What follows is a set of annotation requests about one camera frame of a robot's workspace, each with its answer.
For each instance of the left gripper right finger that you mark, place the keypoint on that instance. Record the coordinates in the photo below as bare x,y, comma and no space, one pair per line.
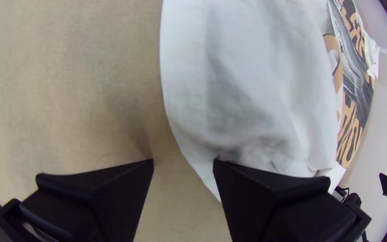
281,208

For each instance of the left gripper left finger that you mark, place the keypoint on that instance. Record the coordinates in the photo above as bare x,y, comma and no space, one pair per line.
89,205

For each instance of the white t-shirt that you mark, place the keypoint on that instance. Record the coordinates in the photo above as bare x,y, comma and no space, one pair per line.
247,84

